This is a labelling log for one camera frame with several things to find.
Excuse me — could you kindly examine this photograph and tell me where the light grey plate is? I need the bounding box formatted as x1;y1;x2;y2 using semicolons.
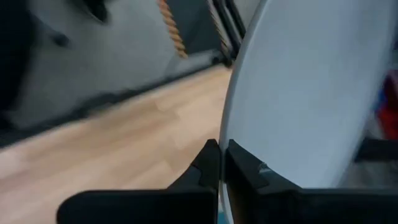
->
217;0;398;224

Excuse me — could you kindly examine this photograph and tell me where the yellow hanging cable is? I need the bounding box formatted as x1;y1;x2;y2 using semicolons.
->
157;0;189;59

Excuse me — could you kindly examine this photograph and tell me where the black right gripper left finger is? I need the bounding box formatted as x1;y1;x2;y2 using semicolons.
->
57;138;222;224

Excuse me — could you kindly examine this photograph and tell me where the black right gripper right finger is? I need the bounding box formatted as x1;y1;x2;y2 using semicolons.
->
224;139;398;224

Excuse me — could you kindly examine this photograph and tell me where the red blue box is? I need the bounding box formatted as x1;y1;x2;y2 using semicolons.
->
374;70;398;141

